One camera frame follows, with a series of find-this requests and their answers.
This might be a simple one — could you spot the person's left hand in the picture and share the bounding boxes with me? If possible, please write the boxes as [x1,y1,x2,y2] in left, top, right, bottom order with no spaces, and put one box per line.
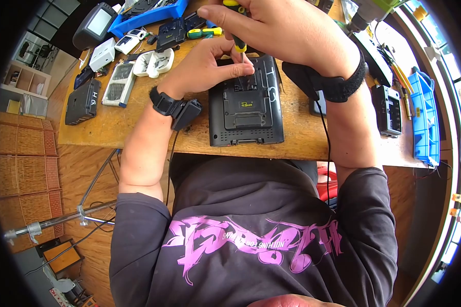
[158,36,256,100]

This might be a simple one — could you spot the person's right hand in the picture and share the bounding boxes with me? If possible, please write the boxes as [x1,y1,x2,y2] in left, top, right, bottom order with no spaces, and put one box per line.
[197,0,362,78]

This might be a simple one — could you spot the person's right fingers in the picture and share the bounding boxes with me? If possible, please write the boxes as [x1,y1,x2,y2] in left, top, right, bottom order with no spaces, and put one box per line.
[197,4,254,33]

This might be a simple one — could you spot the person's left thumb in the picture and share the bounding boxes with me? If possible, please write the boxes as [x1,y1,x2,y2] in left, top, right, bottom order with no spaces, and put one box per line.
[209,63,256,83]

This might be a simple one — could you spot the person's left index finger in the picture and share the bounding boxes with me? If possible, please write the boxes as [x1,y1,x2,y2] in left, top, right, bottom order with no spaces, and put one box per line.
[209,36,242,58]

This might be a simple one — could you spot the yellow black screwdriver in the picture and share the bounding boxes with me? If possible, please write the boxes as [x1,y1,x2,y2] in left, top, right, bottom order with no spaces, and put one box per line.
[222,0,249,64]

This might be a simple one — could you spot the green yellow screwdriver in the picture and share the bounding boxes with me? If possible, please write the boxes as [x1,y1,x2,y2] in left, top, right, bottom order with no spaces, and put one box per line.
[187,27,223,40]

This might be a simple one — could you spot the black monitor back housing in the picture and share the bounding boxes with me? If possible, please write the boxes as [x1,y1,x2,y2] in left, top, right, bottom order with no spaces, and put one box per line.
[208,54,285,147]

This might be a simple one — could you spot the black wrist band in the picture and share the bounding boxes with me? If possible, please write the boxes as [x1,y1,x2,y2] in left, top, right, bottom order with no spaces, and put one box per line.
[149,86,203,132]
[282,50,368,104]

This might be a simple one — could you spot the open white screw case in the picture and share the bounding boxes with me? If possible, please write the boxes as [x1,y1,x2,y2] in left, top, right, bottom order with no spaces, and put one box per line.
[132,48,175,79]

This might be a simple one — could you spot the blue plastic parts tray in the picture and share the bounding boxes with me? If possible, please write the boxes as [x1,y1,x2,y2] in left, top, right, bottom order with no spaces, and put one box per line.
[108,0,189,38]

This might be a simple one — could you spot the small white device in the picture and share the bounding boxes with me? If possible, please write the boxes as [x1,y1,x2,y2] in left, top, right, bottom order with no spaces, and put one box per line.
[114,35,141,55]

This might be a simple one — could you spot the screwdriver bit set case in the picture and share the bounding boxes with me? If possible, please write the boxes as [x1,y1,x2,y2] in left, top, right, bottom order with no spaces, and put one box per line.
[101,61,137,108]

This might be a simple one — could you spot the white square box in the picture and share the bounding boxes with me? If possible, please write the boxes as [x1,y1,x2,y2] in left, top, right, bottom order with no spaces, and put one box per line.
[89,38,117,73]

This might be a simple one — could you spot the small black monitor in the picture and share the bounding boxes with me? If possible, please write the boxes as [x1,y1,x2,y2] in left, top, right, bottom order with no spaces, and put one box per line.
[72,2,118,51]

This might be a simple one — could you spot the long black housing part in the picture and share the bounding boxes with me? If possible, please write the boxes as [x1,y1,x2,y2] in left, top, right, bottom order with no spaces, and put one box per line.
[349,31,393,88]

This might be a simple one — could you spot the dark blue flat object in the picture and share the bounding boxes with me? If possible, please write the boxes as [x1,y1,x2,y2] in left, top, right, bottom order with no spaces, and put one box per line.
[73,67,95,91]

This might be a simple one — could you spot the person's body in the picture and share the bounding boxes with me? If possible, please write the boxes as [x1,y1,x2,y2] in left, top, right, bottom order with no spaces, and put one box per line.
[108,153,398,307]

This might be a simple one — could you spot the green grey power drill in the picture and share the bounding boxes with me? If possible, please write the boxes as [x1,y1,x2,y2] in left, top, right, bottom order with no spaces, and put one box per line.
[346,0,408,34]

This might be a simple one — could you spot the red plastic object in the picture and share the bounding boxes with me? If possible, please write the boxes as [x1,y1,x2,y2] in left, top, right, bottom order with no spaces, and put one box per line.
[317,165,339,203]

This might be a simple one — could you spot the black box with white marks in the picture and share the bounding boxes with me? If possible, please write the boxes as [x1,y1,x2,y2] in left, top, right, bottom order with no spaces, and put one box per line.
[65,78,102,126]

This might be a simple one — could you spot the small black electronic box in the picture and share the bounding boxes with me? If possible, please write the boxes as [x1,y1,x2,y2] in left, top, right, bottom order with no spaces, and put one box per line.
[370,85,403,138]

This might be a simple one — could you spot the bundle of yellow tools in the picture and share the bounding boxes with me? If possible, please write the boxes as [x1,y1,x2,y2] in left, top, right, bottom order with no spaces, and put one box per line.
[391,62,414,120]

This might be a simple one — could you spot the blue plastic lid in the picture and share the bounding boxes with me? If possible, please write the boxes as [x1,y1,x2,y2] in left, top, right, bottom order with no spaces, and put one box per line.
[406,71,441,168]

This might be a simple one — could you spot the white cube shelf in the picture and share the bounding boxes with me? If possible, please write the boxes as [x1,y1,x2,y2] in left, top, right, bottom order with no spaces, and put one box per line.
[0,59,51,100]

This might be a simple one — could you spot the metal stand pole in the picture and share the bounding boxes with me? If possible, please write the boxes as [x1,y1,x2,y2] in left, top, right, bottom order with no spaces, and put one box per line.
[4,148,120,246]

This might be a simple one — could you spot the woven folding screen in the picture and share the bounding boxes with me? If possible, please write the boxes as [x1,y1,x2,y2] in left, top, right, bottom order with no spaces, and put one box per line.
[0,111,65,239]

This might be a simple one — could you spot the brown flat box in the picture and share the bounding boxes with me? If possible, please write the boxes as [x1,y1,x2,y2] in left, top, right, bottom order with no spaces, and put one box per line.
[36,238,85,278]

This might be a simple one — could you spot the black battery mount plate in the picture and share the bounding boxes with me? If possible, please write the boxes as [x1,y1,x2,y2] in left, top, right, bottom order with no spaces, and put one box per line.
[155,12,208,53]

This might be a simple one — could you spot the black floor cable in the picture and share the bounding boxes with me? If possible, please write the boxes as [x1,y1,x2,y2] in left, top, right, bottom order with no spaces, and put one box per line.
[25,218,117,278]

